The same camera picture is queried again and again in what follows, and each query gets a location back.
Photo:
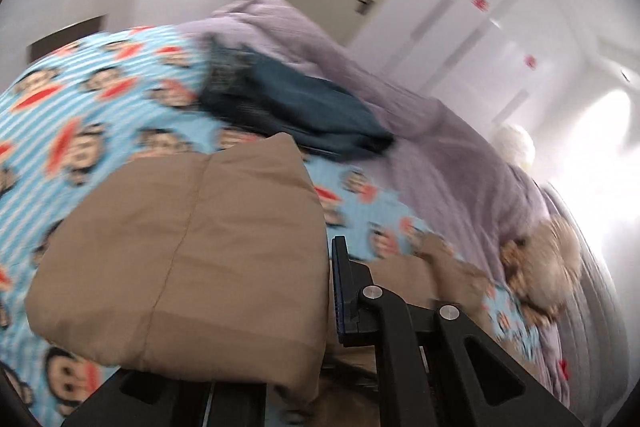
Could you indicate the white wardrobe with handles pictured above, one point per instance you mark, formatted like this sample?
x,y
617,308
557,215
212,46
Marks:
x,y
488,60

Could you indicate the dark teal folded garment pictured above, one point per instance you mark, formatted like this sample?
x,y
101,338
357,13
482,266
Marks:
x,y
257,93

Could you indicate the tan puffer jacket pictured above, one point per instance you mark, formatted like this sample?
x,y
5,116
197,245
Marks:
x,y
210,267

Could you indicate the lavender bed cover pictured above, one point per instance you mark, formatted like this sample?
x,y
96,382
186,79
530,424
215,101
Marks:
x,y
446,172

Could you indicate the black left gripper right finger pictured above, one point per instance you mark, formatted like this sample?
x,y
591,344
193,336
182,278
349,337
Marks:
x,y
435,366

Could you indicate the dark wall panel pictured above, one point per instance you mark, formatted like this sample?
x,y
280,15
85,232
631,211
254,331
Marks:
x,y
64,36

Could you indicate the blue monkey print blanket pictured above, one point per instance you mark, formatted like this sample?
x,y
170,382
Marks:
x,y
67,122

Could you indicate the cream round pleated cushion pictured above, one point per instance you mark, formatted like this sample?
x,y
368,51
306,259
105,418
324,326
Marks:
x,y
515,146

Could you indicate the grey quilted bedspread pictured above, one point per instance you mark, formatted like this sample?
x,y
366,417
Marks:
x,y
592,332

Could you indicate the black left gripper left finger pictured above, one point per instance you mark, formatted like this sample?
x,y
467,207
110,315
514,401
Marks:
x,y
138,399

